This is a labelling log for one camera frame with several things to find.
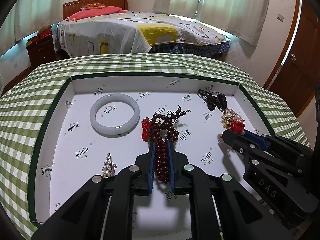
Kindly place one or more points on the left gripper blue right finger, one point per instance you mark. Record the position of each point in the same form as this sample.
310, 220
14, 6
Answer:
171, 165

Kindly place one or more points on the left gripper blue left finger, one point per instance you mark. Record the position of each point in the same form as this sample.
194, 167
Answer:
151, 153

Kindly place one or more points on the dark red bead mala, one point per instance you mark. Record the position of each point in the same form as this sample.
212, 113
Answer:
159, 129

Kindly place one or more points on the silver crystal brooch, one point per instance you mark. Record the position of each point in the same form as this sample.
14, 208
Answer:
109, 167

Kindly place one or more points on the white jade bangle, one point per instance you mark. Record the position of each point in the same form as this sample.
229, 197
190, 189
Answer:
114, 115

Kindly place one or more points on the red cord gold charm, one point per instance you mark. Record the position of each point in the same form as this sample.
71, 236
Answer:
237, 127

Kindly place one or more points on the dark green jewelry tray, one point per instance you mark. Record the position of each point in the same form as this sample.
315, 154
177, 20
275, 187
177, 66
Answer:
69, 151

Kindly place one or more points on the brown wooden door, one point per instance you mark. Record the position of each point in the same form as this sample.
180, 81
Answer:
297, 70

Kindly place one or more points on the bed with patterned sheet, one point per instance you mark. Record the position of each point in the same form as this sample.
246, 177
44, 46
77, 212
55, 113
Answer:
137, 32

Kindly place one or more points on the green white checked tablecloth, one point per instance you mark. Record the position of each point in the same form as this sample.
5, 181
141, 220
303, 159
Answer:
24, 107

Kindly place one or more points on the white curtain right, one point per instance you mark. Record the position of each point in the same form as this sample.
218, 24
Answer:
241, 18

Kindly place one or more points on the white curtain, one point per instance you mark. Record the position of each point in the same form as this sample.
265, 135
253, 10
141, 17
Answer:
241, 18
26, 17

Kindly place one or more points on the pink pillow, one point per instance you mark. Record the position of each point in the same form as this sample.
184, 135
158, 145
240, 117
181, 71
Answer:
92, 10

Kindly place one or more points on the dark wooden nightstand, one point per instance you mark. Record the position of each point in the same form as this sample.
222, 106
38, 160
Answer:
41, 47

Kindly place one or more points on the white curtain left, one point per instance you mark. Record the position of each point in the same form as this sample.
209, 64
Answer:
26, 17

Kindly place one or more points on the wall light switch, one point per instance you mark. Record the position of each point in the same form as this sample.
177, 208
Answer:
280, 17

